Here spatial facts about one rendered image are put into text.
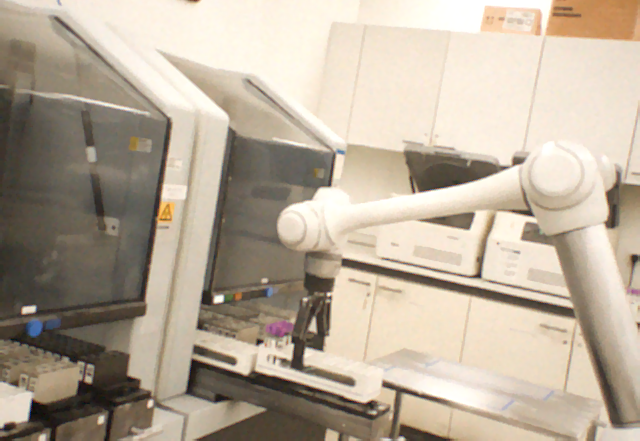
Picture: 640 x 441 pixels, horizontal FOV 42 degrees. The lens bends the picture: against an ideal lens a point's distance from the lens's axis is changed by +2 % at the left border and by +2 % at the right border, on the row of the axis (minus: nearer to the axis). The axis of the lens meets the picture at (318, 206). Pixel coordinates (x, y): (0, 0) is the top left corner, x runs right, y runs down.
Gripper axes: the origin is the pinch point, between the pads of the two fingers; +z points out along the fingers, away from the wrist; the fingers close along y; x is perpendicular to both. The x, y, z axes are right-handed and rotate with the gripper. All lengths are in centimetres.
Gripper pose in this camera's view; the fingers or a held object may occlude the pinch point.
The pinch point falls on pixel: (307, 356)
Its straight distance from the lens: 202.1
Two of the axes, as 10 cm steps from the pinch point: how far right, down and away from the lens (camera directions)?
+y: 4.3, 0.2, 9.0
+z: -1.6, 9.9, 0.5
